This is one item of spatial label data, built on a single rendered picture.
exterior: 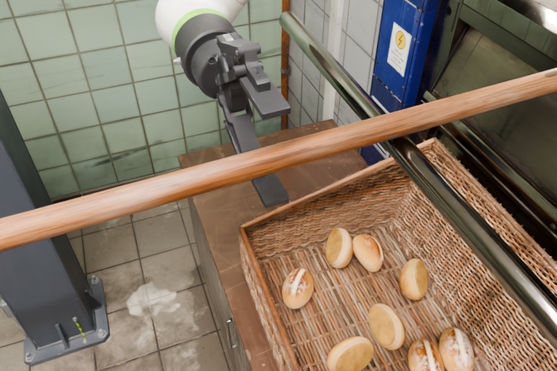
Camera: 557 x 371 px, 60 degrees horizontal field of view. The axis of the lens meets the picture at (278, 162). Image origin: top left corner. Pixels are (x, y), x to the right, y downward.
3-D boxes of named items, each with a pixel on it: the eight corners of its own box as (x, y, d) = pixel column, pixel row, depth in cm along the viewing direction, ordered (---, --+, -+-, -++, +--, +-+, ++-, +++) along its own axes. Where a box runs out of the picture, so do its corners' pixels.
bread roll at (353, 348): (380, 363, 96) (365, 353, 101) (371, 332, 95) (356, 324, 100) (337, 387, 92) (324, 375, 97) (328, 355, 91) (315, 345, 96)
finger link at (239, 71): (246, 82, 62) (244, 70, 62) (271, 69, 52) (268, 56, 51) (216, 88, 61) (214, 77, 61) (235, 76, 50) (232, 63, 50)
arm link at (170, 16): (189, 48, 85) (135, 13, 78) (234, -10, 82) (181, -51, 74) (210, 89, 75) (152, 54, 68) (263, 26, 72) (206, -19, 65)
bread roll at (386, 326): (380, 356, 96) (397, 358, 100) (404, 336, 94) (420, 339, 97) (359, 314, 103) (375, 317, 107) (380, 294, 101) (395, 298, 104)
